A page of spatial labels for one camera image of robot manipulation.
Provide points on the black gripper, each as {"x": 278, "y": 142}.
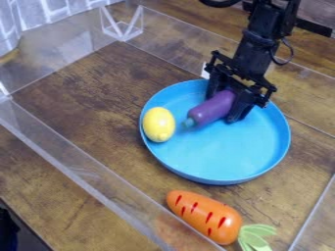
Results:
{"x": 241, "y": 74}

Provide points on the purple toy eggplant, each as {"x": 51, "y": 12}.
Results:
{"x": 211, "y": 110}

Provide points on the blue round tray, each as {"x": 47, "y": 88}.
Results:
{"x": 227, "y": 154}

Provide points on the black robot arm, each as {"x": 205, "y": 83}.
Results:
{"x": 274, "y": 22}

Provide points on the yellow toy lemon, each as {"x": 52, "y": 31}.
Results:
{"x": 159, "y": 124}

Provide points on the orange toy carrot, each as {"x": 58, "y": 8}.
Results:
{"x": 218, "y": 221}

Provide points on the clear acrylic corner bracket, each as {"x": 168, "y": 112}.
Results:
{"x": 120, "y": 30}

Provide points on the clear acrylic enclosure wall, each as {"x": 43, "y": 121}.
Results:
{"x": 78, "y": 174}

